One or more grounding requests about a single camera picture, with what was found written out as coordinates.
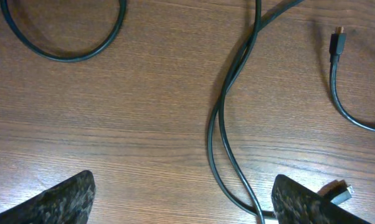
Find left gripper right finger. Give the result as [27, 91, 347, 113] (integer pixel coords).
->
[271, 174, 369, 224]

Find black USB cable thin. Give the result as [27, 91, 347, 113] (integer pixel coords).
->
[328, 26, 375, 134]

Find black thick cable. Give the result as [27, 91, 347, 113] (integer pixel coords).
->
[0, 0, 353, 224]

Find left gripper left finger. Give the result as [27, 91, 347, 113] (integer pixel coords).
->
[0, 170, 96, 224]

